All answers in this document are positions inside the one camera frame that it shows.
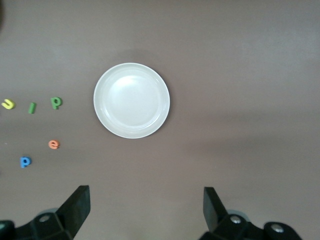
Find blue foam letter p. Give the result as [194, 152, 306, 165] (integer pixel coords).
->
[19, 156, 33, 169]

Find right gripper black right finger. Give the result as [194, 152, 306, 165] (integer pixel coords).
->
[199, 186, 264, 240]

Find green foam letter l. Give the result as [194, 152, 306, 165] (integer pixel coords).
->
[27, 101, 38, 115]

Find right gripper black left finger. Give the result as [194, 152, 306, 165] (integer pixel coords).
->
[13, 185, 91, 240]

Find beige round plate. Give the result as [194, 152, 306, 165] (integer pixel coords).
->
[93, 62, 171, 140]

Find yellow foam letter u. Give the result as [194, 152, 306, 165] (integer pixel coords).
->
[0, 98, 17, 111]

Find orange foam letter e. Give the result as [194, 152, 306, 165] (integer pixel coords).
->
[47, 139, 61, 151]

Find green foam letter p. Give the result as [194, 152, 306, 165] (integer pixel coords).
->
[50, 96, 63, 111]

